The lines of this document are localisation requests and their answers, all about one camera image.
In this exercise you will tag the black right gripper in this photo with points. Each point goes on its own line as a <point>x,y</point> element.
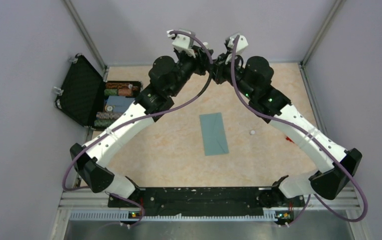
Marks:
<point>220,68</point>

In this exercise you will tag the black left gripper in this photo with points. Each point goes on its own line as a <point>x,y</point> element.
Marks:
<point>200,62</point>

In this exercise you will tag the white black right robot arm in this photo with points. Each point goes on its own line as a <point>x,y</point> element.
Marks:
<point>333,162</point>

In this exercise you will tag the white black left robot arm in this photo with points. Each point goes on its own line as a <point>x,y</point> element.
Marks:
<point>167,78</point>

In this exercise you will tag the black poker chip case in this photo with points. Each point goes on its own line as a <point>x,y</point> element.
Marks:
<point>89,100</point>

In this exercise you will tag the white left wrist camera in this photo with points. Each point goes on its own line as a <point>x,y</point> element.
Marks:
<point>183,42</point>

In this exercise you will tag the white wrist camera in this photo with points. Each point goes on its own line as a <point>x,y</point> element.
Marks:
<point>183,42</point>
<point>236,41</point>

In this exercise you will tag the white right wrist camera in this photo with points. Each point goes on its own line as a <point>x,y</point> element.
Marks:
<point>236,41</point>

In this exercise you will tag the aluminium front frame rail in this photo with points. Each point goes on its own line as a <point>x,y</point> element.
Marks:
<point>86,205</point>

